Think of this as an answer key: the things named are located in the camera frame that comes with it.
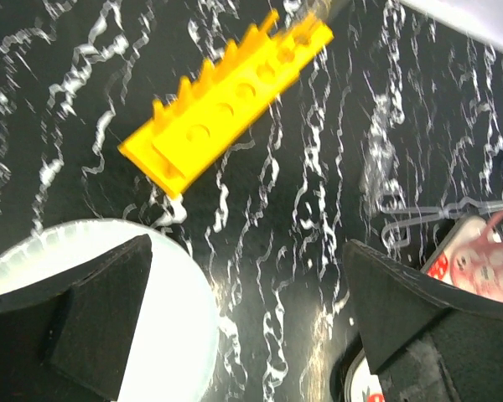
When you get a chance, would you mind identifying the pink patterned mug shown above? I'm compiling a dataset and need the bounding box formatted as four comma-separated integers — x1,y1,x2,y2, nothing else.
449,211,503,303

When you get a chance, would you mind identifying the strawberry print white tray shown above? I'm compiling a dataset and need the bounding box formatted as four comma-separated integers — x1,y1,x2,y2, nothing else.
341,216,503,401

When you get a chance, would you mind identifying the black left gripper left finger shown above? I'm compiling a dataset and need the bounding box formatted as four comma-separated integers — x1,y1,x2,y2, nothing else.
0,234,152,401

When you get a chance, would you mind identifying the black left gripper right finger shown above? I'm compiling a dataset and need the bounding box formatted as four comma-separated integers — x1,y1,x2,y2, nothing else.
342,240,503,401

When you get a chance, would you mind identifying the white round dish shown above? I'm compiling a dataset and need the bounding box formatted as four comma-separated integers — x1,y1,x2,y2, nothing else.
0,219,219,401

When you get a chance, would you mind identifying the yellow test tube rack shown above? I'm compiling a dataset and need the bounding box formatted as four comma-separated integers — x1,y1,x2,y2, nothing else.
118,10,334,198

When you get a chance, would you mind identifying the clear glass test tube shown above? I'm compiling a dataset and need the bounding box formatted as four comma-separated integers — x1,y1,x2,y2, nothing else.
360,140,395,198

